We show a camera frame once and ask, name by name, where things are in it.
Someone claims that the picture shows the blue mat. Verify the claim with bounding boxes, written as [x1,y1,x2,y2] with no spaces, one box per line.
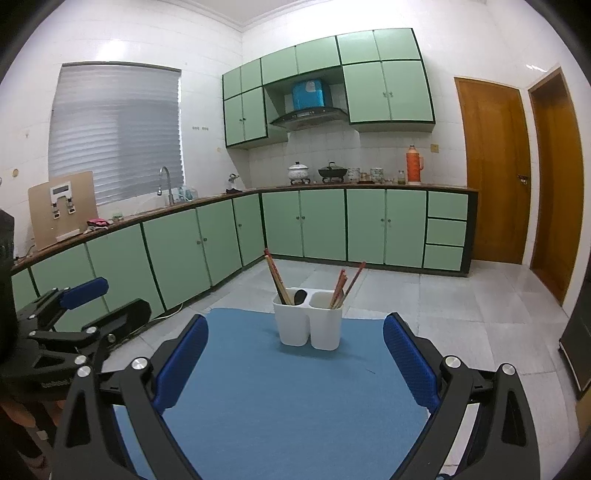
[113,307,435,480]

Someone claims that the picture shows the white pot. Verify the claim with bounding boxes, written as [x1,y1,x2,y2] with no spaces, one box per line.
[287,161,311,185]

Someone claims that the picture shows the wooden chopstick red end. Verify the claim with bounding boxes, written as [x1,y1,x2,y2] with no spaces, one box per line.
[333,272,350,309]

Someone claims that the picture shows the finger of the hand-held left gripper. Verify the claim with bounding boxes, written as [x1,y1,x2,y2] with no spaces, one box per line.
[18,276,110,334]
[27,298,153,371]

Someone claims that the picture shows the red-tipped chopstick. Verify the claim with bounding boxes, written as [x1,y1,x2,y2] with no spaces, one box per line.
[344,261,367,301]

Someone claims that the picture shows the person's left hand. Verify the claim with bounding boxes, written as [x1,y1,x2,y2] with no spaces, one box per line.
[0,401,62,468]

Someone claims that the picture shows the cardboard board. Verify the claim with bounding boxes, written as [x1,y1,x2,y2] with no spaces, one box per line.
[28,171,99,251]

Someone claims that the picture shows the blue box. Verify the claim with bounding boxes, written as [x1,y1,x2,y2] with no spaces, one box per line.
[292,79,329,112]

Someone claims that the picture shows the grey window blind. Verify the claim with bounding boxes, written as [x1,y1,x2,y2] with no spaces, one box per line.
[48,62,185,208]

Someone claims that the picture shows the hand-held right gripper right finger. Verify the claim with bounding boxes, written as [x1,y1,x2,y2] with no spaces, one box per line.
[382,312,542,480]

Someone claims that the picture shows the metal faucet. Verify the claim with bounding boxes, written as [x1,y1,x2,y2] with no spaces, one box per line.
[157,166,175,206]

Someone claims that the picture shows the orange thermos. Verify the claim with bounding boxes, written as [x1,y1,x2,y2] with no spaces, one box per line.
[406,145,424,185]

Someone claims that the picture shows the wooden door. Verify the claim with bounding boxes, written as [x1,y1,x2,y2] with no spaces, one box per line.
[455,76,532,265]
[527,67,586,306]

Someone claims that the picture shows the black appliance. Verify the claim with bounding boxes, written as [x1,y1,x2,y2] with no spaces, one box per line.
[558,318,591,393]

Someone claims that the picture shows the green base cabinets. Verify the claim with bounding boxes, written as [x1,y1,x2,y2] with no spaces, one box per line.
[11,187,478,324]

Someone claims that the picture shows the black range hood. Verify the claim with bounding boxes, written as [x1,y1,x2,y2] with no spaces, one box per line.
[269,107,349,132]

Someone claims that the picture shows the white two-compartment utensil holder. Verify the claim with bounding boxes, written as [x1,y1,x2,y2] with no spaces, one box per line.
[272,287,343,350]

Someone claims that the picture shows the black wok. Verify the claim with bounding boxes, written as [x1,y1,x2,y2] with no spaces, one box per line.
[318,161,349,184]

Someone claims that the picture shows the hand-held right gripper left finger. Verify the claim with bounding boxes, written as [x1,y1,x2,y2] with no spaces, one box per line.
[50,314,210,480]

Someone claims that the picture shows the green wall cabinets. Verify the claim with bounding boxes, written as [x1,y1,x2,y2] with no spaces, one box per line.
[222,28,437,149]

